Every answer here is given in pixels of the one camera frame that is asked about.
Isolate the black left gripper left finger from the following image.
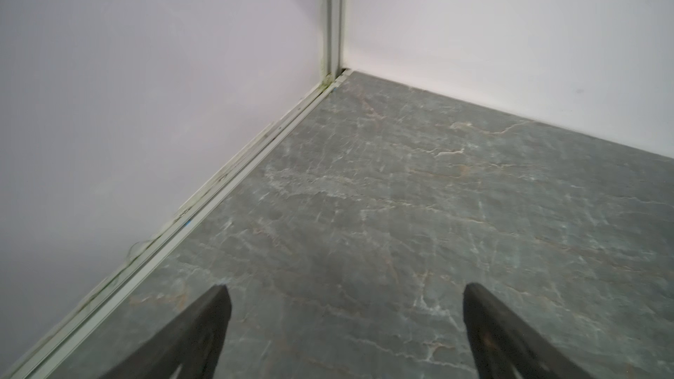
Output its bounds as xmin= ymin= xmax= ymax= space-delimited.
xmin=103 ymin=284 xmax=232 ymax=378

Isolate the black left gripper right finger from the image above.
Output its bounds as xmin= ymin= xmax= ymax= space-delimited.
xmin=463 ymin=282 xmax=593 ymax=379

